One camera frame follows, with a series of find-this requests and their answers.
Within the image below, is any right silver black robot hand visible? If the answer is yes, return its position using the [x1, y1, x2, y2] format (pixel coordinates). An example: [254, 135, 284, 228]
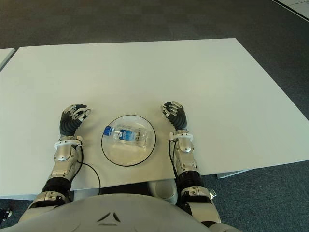
[160, 100, 189, 132]

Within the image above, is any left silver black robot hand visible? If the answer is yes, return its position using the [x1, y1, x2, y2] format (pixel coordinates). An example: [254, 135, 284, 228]
[58, 103, 92, 139]

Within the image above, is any clear blue-capped water bottle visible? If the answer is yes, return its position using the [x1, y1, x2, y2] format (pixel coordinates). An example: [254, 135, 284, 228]
[103, 123, 149, 149]

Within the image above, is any white black-rimmed plate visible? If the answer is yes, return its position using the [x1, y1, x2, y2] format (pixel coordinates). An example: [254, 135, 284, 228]
[100, 114, 157, 168]

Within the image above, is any white robot waist part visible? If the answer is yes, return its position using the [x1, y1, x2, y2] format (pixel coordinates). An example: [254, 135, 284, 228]
[147, 180, 178, 206]

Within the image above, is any white side table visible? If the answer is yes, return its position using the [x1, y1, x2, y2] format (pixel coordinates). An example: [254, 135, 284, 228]
[0, 47, 16, 70]

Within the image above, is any grey robot torso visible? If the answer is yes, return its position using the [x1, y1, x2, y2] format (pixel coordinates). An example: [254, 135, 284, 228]
[0, 192, 250, 232]

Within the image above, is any black wheeled base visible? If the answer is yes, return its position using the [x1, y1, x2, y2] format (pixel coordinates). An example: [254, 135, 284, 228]
[0, 207, 13, 222]

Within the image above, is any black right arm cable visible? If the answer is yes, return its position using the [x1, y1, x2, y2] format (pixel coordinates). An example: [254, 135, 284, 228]
[168, 139, 179, 185]

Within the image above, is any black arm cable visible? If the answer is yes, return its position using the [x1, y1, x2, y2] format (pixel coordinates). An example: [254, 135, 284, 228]
[168, 139, 179, 185]
[76, 145, 101, 195]

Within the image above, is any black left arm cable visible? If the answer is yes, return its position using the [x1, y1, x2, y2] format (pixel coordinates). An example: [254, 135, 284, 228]
[76, 145, 101, 195]

